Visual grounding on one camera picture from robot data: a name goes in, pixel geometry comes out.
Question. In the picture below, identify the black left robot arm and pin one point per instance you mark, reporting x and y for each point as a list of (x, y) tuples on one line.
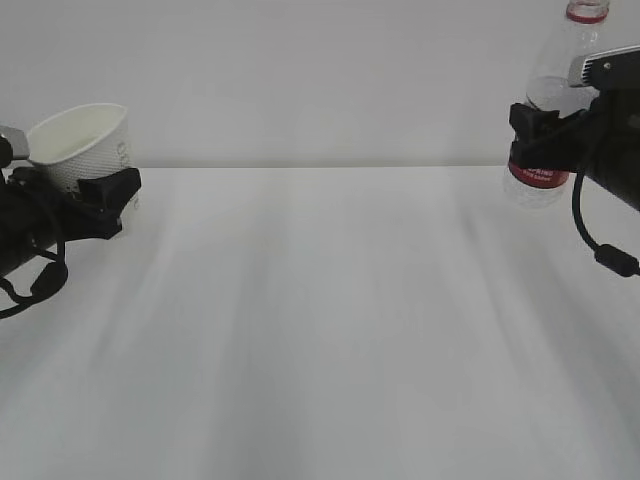
[(36, 215)]

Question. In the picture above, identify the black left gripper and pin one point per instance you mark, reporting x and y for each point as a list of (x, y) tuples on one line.
[(92, 211)]

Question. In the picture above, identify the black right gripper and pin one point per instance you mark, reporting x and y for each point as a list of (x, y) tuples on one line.
[(603, 141)]

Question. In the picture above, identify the clear water bottle red label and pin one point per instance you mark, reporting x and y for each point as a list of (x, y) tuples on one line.
[(579, 32)]

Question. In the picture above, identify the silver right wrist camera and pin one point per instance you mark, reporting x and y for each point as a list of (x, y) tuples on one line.
[(613, 69)]

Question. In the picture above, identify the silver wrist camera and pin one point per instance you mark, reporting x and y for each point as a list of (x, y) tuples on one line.
[(18, 142), (613, 69)]

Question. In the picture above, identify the white paper coffee cup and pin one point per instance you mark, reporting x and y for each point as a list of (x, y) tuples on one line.
[(85, 142)]

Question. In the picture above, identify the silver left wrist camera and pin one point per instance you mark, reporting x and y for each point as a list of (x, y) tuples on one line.
[(18, 142)]

